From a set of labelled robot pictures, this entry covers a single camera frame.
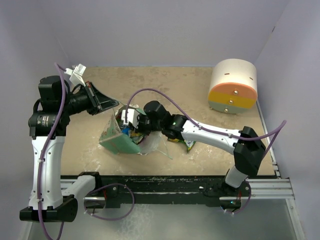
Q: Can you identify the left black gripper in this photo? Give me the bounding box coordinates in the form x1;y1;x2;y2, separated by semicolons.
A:
60;81;119;116

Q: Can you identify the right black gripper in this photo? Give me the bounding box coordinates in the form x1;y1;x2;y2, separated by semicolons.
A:
130;112;164;136

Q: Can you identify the green paper gift bag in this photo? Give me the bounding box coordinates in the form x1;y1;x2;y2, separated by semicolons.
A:
98;102;174;160

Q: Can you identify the green yellow candy packet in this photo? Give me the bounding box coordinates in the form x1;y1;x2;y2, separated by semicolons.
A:
167;138;196;153

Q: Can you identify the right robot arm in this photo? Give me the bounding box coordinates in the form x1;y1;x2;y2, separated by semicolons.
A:
134;100;266;196

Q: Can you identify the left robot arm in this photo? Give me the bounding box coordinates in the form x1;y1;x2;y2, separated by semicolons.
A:
19;75;120;223

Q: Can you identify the round mini drawer cabinet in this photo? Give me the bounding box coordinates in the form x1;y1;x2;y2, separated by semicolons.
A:
207;58;258;114

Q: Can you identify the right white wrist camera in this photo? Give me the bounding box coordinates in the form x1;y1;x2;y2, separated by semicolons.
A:
121;108;140;129

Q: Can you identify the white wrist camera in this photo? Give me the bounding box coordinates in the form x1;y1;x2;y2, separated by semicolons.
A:
64;64;87;86
121;108;140;129

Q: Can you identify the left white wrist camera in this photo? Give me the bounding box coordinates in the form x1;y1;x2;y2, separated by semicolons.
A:
64;64;87;86

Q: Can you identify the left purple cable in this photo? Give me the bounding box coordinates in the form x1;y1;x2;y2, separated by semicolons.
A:
37;62;68;240

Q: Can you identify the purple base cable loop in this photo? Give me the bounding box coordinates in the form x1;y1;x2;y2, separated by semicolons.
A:
83;183;136;222

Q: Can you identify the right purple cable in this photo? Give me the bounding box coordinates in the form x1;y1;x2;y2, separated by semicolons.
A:
124;87;287;154

